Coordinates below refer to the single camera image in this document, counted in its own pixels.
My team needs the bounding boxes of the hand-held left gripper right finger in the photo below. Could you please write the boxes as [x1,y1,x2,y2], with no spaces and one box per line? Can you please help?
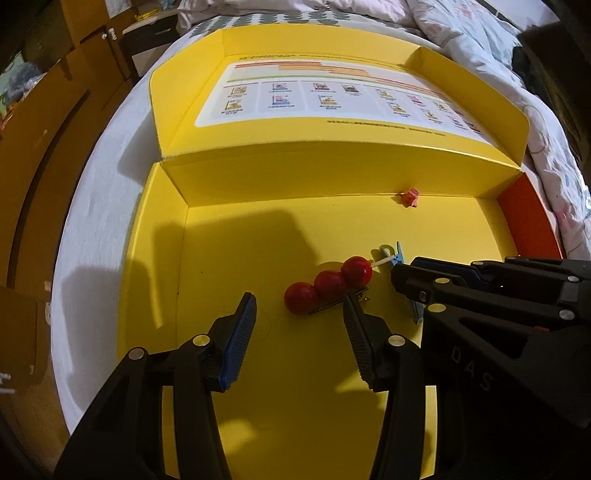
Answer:
[342,292,550,480]

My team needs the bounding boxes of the blue hair clip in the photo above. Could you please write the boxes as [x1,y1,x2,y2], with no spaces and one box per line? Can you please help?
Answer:
[369,241,424,325]

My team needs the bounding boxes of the white pink quilt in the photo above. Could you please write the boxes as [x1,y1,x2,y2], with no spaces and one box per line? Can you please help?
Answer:
[178,0,416,17]

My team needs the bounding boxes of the light blue printed quilt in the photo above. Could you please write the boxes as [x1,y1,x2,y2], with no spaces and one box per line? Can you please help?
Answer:
[411,0,591,261]

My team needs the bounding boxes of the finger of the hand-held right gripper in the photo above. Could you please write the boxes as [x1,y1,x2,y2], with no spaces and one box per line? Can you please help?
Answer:
[411,256,591,294]
[391,264,591,329]

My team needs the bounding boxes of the red candied berry hair clip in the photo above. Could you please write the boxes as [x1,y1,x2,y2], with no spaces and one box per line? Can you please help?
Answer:
[284,256,374,317]

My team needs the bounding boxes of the white black nightstand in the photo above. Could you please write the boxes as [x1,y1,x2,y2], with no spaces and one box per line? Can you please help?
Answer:
[121,11,182,87]

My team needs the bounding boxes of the yellow cardboard box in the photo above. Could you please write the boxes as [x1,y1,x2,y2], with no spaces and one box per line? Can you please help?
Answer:
[115,25,566,480]

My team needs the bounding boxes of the blue plastic bag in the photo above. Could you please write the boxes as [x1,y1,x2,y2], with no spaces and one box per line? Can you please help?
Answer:
[0,55,43,116]

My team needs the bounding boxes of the black clothing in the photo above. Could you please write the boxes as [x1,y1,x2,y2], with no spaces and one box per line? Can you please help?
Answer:
[512,28,591,153]

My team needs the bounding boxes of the wooden wardrobe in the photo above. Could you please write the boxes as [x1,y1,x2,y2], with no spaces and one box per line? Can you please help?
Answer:
[0,0,139,480]

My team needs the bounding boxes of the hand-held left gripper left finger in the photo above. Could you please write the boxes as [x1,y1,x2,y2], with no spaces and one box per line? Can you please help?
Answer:
[54,292,258,480]

